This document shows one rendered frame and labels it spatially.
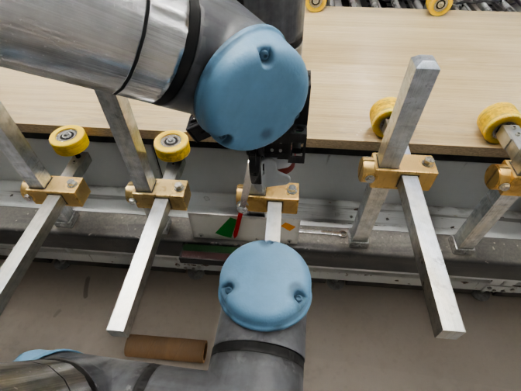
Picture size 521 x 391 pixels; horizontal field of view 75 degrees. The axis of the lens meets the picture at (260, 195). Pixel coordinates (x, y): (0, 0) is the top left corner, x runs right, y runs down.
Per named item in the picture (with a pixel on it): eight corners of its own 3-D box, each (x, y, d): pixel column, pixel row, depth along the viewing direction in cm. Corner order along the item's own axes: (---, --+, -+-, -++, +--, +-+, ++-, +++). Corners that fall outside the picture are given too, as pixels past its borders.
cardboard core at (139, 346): (201, 359, 125) (122, 352, 126) (204, 365, 131) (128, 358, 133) (205, 337, 130) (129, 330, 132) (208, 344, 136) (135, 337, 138)
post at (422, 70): (364, 247, 84) (443, 64, 48) (350, 246, 85) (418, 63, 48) (363, 235, 87) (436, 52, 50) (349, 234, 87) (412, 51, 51)
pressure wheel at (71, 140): (106, 168, 88) (89, 133, 80) (76, 184, 85) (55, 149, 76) (92, 153, 92) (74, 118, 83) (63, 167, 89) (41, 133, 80)
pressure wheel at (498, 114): (525, 110, 72) (481, 124, 75) (526, 136, 76) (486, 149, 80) (513, 94, 75) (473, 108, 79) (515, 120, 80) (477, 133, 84)
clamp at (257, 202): (297, 214, 75) (298, 199, 72) (236, 210, 76) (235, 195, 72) (297, 195, 79) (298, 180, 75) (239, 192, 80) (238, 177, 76)
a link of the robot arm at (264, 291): (202, 325, 24) (225, 226, 29) (217, 368, 32) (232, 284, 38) (315, 339, 23) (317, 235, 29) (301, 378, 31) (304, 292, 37)
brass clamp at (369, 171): (429, 193, 66) (439, 175, 62) (359, 189, 67) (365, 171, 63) (422, 171, 70) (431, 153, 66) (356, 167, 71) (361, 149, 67)
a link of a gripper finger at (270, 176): (288, 206, 55) (291, 164, 48) (252, 204, 56) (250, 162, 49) (289, 192, 57) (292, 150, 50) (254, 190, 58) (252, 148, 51)
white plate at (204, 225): (297, 245, 84) (300, 221, 77) (193, 238, 86) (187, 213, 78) (297, 243, 85) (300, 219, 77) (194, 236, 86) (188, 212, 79)
